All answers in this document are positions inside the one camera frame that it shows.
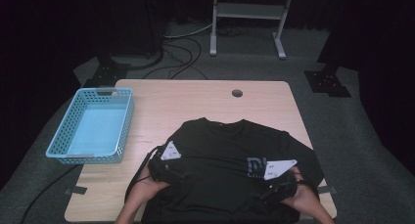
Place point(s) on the black stand base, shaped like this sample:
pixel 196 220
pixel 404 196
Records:
pixel 107 72
pixel 326 82

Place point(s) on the black tape strip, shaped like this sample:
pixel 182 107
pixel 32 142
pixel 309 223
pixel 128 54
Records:
pixel 328 189
pixel 76 189

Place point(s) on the white metal stand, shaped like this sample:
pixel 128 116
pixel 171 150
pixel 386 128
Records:
pixel 248 11

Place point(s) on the person's left hand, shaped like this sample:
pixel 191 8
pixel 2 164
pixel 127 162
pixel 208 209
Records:
pixel 147 188

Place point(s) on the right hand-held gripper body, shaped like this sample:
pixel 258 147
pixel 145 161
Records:
pixel 284 185

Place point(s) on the black t-shirt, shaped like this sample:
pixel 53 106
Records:
pixel 221 158

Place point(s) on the light blue plastic basket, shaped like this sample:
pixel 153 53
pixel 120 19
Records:
pixel 94 129

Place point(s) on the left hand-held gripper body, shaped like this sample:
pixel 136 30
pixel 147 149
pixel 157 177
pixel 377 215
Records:
pixel 163 170

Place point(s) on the person's right hand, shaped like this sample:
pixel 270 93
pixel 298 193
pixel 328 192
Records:
pixel 303 194

